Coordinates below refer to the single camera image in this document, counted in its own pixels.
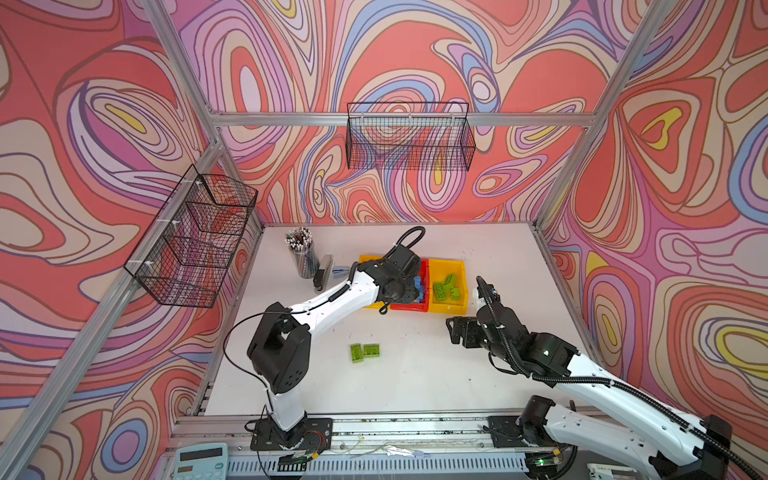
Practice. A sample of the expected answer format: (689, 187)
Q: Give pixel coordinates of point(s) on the back wire basket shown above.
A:
(409, 135)

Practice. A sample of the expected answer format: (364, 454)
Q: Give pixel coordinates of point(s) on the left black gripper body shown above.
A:
(407, 291)

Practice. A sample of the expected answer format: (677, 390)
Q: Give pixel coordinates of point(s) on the green brick square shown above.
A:
(371, 350)

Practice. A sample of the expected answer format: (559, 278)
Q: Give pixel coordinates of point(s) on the yellow bin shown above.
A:
(439, 269)
(365, 259)

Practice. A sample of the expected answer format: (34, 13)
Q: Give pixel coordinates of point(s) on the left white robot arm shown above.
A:
(280, 348)

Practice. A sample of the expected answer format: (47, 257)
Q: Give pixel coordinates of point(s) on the white device bottom right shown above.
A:
(611, 472)

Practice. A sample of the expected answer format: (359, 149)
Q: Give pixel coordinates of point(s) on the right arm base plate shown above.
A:
(510, 432)

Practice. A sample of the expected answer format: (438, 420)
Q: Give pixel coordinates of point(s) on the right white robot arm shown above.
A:
(641, 431)

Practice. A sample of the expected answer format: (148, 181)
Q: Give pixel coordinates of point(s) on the small blue stapler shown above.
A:
(339, 272)

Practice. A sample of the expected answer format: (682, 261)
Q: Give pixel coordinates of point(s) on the red middle bin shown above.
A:
(417, 307)

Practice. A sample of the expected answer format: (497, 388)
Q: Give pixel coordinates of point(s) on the left yellow bin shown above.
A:
(365, 259)

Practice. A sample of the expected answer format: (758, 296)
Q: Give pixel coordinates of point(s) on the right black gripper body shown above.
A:
(498, 350)

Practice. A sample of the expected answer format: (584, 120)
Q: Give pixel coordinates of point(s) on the cup of pencils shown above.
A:
(301, 245)

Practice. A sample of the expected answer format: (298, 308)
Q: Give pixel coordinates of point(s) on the left wire basket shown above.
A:
(200, 227)

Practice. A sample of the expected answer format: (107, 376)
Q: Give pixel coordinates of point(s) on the right yellow bin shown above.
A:
(439, 269)

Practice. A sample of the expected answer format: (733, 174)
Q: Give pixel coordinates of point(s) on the wire basket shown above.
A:
(200, 227)
(409, 135)

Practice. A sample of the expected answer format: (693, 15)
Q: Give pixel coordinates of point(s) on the grey stapler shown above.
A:
(322, 273)

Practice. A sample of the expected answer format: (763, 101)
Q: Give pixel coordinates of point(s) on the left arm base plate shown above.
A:
(309, 434)

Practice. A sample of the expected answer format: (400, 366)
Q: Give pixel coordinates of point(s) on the calculator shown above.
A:
(202, 461)

